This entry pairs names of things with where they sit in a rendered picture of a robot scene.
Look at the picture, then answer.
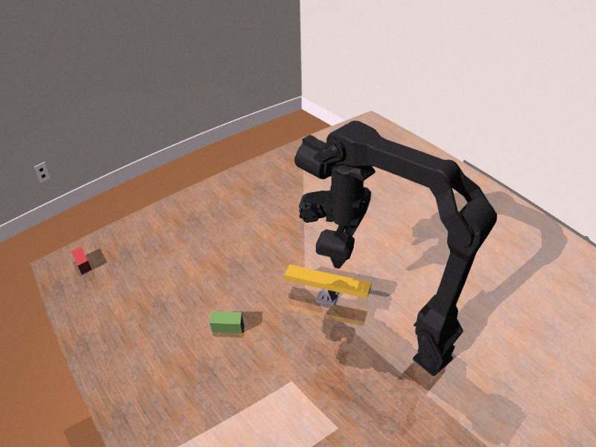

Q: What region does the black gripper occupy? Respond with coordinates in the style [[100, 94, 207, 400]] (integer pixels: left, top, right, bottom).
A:
[[316, 187, 371, 269]]

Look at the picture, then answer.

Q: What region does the red rectangular block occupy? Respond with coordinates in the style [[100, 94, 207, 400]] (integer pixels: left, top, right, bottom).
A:
[[72, 247, 92, 275]]

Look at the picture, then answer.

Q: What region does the green rectangular block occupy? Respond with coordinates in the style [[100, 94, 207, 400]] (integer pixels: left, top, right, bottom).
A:
[[209, 311, 244, 334]]

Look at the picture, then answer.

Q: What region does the yellow bar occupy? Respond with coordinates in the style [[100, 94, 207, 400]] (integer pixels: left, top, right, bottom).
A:
[[284, 264, 372, 298]]

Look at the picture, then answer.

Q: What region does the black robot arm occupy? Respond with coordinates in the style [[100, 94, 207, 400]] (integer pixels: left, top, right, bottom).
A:
[[294, 121, 497, 375]]

